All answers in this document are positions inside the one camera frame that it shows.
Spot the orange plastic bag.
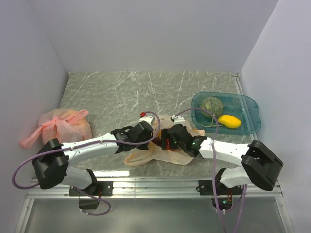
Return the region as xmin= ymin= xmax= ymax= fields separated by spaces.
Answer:
xmin=124 ymin=115 xmax=205 ymax=166

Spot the green netted melon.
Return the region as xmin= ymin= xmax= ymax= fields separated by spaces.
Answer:
xmin=201 ymin=97 xmax=223 ymax=127

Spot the yellow mango fruit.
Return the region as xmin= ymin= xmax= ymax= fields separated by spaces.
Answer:
xmin=218 ymin=114 xmax=242 ymax=129

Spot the red apple fruit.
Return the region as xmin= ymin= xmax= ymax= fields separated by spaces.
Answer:
xmin=165 ymin=139 xmax=175 ymax=151

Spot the dark red plum fruit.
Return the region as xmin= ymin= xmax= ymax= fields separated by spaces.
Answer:
xmin=153 ymin=137 xmax=162 ymax=147

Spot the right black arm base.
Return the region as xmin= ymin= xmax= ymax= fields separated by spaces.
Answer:
xmin=196 ymin=180 xmax=243 ymax=211

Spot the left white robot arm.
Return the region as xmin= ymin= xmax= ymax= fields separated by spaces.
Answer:
xmin=32 ymin=120 xmax=153 ymax=192

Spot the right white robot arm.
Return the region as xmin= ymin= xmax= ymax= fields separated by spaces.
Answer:
xmin=161 ymin=124 xmax=283 ymax=191

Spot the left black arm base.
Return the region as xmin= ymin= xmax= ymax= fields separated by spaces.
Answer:
xmin=69 ymin=181 xmax=113 ymax=214

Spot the pink plastic bag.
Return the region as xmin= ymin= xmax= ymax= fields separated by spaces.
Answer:
xmin=19 ymin=109 xmax=93 ymax=148

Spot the teal plastic tray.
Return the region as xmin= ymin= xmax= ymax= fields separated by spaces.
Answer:
xmin=191 ymin=92 xmax=262 ymax=135

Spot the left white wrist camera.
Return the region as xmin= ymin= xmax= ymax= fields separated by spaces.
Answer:
xmin=139 ymin=112 xmax=155 ymax=126

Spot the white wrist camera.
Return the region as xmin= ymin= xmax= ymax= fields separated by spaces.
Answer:
xmin=139 ymin=112 xmax=155 ymax=126
xmin=171 ymin=115 xmax=185 ymax=125

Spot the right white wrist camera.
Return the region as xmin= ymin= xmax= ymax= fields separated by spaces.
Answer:
xmin=171 ymin=115 xmax=185 ymax=125

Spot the aluminium mounting rail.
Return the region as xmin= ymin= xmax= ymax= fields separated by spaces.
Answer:
xmin=26 ymin=177 xmax=283 ymax=199

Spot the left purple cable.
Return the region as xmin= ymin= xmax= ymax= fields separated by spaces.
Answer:
xmin=11 ymin=111 xmax=161 ymax=216

